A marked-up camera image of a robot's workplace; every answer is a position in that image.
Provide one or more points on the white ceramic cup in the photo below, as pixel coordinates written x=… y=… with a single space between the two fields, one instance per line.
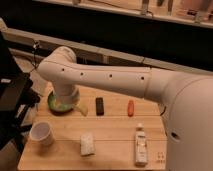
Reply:
x=41 y=133

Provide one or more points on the orange carrot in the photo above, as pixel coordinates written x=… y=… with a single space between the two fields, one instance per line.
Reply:
x=130 y=108

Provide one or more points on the white sponge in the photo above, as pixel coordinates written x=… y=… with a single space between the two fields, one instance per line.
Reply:
x=87 y=144

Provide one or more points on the wooden folding table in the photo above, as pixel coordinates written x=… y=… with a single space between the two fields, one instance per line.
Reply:
x=113 y=135

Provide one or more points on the white plastic bottle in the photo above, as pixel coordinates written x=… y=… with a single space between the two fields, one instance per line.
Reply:
x=141 y=158

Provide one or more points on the black rectangular block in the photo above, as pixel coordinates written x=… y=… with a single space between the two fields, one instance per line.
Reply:
x=99 y=106

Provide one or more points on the black equipment stand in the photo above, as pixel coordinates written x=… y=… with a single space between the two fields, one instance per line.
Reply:
x=16 y=97

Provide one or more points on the green bowl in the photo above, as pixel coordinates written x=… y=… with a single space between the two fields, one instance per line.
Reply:
x=52 y=102

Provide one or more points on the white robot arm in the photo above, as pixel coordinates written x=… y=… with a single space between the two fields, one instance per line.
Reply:
x=187 y=98

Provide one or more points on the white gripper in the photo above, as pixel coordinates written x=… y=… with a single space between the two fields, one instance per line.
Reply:
x=69 y=94

